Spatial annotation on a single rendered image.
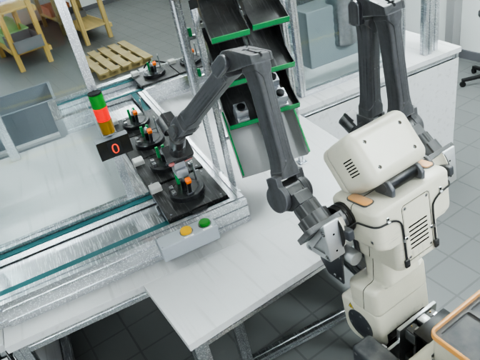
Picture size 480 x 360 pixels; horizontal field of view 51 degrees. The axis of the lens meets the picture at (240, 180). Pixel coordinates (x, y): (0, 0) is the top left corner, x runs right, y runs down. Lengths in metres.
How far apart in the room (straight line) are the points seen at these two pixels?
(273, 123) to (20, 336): 1.07
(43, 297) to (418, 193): 1.21
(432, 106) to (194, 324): 2.13
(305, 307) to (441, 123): 1.44
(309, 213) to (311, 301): 1.48
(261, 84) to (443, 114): 2.15
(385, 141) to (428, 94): 1.86
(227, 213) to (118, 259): 0.42
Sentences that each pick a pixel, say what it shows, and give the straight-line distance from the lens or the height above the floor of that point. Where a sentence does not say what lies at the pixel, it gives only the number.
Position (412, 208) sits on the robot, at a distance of 1.34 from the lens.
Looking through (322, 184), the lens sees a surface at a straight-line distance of 2.01.
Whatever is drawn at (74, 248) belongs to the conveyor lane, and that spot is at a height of 0.92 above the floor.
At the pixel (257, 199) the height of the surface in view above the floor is 0.86.
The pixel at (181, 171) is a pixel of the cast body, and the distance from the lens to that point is 1.84.
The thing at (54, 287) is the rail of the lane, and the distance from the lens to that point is 1.78.
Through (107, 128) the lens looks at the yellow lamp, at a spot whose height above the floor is 1.29.
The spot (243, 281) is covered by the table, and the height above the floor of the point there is 0.86.
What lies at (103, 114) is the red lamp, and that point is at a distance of 1.81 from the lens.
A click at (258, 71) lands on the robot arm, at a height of 1.55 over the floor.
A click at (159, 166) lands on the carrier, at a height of 0.99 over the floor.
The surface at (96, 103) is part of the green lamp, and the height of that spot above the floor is 1.39.
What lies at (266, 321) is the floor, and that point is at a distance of 2.66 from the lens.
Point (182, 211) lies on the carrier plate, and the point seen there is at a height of 0.97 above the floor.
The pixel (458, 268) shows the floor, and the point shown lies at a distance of 2.90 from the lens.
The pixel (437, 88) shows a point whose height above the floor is 0.65.
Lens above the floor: 2.02
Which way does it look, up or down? 33 degrees down
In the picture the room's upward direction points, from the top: 12 degrees counter-clockwise
